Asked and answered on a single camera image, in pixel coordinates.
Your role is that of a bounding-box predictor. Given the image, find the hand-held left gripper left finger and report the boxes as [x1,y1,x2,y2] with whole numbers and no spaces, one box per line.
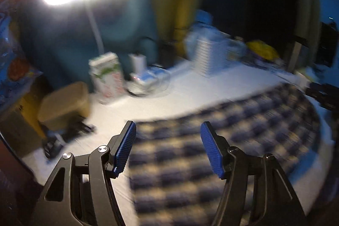
[26,120,137,226]

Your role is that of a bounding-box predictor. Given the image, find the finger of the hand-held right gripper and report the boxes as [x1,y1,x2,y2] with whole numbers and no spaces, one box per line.
[304,83,339,101]

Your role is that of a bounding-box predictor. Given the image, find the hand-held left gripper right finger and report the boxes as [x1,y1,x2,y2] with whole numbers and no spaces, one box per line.
[200,121,308,226]

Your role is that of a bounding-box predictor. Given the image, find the plaid pants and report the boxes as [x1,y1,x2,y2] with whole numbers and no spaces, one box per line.
[127,82,325,226]

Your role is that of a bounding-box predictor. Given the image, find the white tissue box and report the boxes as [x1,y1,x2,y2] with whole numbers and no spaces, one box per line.
[295,70,315,86]

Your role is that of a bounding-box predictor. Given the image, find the steel thermos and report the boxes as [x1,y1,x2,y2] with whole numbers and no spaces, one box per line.
[287,35,309,74]

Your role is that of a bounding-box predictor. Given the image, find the milk carton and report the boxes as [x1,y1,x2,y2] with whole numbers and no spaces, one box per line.
[89,52,125,105]

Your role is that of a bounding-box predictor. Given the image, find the white textured table cover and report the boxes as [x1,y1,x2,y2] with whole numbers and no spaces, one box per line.
[20,57,334,226]

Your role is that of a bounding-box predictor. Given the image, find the brown plastic food container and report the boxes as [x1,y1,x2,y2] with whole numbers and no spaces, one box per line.
[37,82,92,131]

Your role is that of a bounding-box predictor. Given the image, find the yellow bag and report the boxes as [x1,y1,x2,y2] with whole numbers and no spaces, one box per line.
[246,40,280,61]

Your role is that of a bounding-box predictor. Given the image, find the white power strip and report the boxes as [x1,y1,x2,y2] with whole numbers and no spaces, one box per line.
[130,67,186,89]

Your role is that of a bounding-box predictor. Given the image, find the white charger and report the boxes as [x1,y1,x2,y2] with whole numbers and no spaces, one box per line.
[130,54,147,75]

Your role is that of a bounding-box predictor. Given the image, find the narrow yellow curtain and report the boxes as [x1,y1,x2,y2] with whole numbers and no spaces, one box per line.
[294,0,322,68]

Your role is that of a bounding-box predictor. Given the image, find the white plastic basket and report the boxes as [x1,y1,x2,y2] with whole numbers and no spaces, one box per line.
[195,35,228,78]

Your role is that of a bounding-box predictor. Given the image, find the white mug with bear print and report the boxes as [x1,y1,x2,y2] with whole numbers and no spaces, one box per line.
[225,39,247,62]

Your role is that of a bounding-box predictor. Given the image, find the brown cardboard box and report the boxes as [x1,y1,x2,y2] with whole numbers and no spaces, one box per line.
[0,78,45,158]

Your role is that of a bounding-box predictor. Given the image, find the crumpled white plastic bag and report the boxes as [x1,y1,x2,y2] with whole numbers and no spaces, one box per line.
[185,10,220,44]

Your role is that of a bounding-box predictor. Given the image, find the teal curtain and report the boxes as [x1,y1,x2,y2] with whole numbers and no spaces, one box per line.
[16,0,159,94]

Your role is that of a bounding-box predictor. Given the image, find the snack chip bag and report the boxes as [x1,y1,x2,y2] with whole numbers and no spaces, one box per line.
[0,1,43,107]

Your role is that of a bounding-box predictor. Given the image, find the coiled black cable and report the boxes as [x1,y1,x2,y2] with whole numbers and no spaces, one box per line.
[44,121,97,159]

